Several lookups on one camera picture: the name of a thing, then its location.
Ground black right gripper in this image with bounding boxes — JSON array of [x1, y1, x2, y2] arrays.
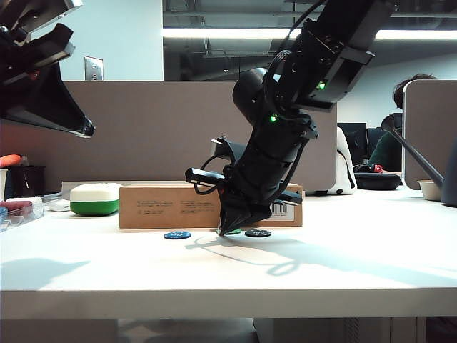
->
[[184, 114, 320, 237]]

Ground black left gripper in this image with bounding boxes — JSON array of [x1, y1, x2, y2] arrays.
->
[[0, 0, 96, 139]]

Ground brown cardboard box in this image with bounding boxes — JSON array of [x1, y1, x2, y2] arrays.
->
[[119, 183, 303, 229]]

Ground red poker chip stack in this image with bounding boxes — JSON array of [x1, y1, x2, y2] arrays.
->
[[0, 200, 33, 219]]

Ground clear plastic chip tray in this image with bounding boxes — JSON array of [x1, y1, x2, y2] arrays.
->
[[0, 197, 46, 233]]

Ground orange object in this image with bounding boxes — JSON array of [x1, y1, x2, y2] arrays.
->
[[0, 154, 28, 168]]

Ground black cup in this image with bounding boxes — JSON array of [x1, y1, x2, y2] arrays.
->
[[9, 165, 46, 199]]

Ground white paper cup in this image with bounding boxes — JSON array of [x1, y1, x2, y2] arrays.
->
[[0, 167, 9, 202]]

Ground small white earbud case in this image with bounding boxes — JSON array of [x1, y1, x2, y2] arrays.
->
[[46, 199, 71, 212]]

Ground white and black plush toy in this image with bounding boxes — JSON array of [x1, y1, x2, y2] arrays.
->
[[305, 127, 357, 197]]

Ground white and green case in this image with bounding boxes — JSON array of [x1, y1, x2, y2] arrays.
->
[[69, 182, 120, 216]]

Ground wide grey desk divider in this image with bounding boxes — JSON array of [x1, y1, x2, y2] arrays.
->
[[0, 80, 338, 196]]

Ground black computer monitor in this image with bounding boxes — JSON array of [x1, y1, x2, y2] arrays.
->
[[336, 123, 368, 169]]

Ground red and black headphones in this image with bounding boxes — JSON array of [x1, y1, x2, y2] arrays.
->
[[353, 161, 385, 175]]

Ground black oval zip case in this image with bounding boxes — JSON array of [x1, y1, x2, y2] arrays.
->
[[353, 172, 401, 191]]

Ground person in dark green shirt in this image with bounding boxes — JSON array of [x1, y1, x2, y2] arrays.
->
[[369, 73, 439, 173]]

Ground long ceiling light strip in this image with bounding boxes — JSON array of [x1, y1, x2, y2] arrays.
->
[[162, 27, 457, 41]]

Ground white paper bowl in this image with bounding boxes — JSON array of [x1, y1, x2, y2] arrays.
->
[[416, 179, 443, 202]]

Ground narrow grey desk divider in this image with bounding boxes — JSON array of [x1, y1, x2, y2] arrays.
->
[[402, 79, 457, 191]]

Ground grey watering can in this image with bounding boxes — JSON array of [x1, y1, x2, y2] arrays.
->
[[380, 116, 457, 208]]

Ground black camera cable loop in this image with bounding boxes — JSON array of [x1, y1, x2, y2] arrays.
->
[[194, 153, 231, 196]]

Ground metal wall outlet plate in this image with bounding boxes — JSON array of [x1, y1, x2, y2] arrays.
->
[[84, 56, 104, 81]]

